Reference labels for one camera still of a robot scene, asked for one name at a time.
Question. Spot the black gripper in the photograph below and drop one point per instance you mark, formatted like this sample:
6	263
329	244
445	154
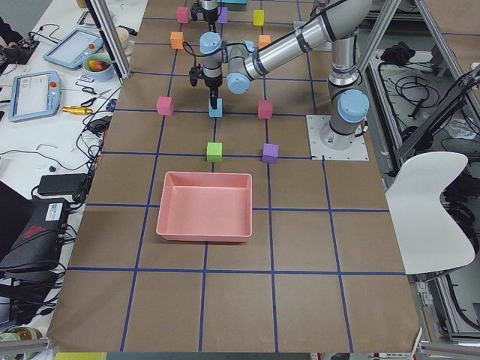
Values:
212	84

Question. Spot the light blue foam block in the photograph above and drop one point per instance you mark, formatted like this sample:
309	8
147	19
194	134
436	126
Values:
216	112

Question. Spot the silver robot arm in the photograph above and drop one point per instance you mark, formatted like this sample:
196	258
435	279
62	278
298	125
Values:
238	62
209	10

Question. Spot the red foam block far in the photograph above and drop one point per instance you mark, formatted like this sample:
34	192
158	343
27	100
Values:
165	106

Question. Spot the red foam block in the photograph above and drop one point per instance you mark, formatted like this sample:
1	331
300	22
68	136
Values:
165	106
265	109

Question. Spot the green foam block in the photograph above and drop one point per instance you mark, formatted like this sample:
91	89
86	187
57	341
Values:
214	152

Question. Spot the orange foam block front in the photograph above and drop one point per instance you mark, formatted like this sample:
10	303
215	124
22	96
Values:
177	39

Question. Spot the orange foam block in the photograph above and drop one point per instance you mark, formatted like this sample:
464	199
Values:
177	39
264	40

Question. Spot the purple foam block right side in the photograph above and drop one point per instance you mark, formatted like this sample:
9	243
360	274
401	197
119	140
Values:
223	15

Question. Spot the purple foam block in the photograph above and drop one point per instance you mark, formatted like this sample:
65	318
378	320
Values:
223	15
270	153

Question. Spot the red foam block corner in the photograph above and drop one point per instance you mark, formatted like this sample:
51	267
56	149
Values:
183	15

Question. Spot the yellow foam block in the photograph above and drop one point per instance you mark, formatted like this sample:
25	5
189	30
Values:
258	17

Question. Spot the beige bowl with lemon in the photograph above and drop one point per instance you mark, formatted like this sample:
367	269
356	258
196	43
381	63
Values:
124	38

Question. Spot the pink plastic tray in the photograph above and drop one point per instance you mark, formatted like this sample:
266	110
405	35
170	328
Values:
206	207

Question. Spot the green bowl with fruit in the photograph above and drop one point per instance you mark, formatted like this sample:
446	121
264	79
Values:
99	67

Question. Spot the scissors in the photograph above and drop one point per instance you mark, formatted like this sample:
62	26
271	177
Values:
88	103

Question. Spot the blue teach pendant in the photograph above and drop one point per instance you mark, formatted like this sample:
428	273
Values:
35	96
72	51

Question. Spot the black power adapter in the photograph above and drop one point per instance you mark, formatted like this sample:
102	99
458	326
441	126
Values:
65	184

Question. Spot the white chair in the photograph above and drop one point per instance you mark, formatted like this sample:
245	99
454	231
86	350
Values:
428	237

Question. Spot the yellow handled tool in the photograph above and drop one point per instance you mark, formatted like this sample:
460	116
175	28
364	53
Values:
77	110

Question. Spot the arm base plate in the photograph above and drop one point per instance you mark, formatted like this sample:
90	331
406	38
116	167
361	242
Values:
326	145

